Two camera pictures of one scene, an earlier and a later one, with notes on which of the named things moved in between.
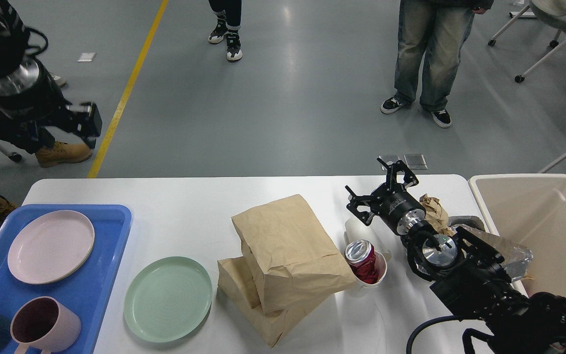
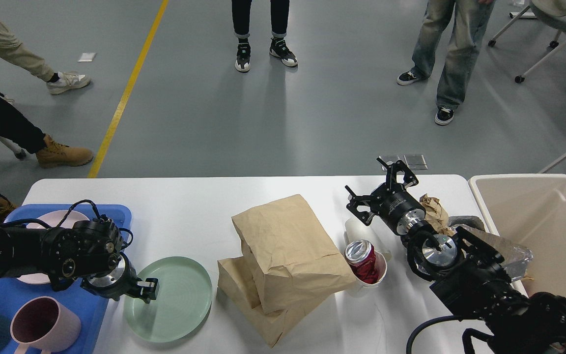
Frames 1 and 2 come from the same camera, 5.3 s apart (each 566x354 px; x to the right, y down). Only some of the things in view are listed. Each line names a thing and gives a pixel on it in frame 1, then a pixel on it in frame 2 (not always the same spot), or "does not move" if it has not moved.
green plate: (167, 299) does not move
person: (228, 13) to (241, 10)
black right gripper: (397, 207) does not move
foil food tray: (516, 258) does not move
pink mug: (44, 323) does not move
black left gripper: (26, 97) to (120, 280)
